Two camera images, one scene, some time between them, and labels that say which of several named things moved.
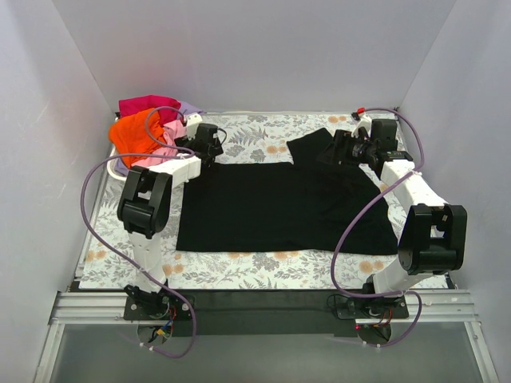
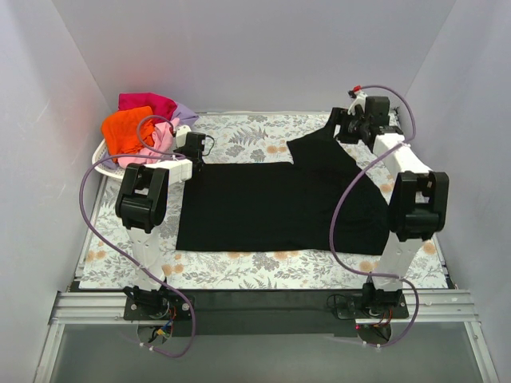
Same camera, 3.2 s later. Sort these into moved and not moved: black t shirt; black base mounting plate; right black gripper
Moved: right black gripper
Not moved: black base mounting plate; black t shirt
